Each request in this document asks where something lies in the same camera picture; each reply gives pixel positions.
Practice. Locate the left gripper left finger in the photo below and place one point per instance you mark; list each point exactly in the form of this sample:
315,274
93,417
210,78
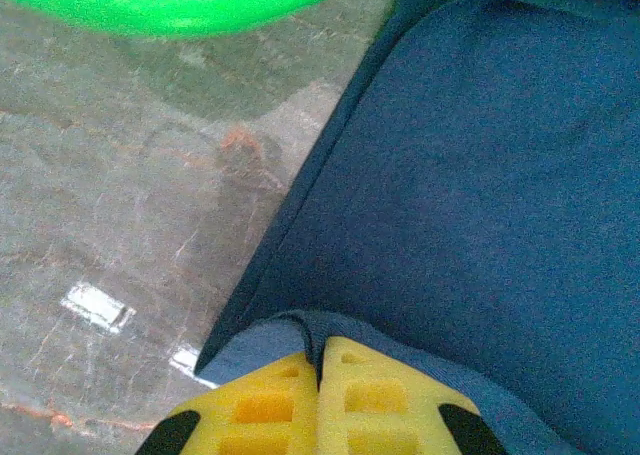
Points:
260,410

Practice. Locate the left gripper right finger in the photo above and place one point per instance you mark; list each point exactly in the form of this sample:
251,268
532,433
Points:
380,400

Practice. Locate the navy blue t-shirt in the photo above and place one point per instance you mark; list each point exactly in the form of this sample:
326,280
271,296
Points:
475,200

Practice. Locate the green plastic mesh basket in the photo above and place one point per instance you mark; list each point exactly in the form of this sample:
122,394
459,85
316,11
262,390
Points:
175,0

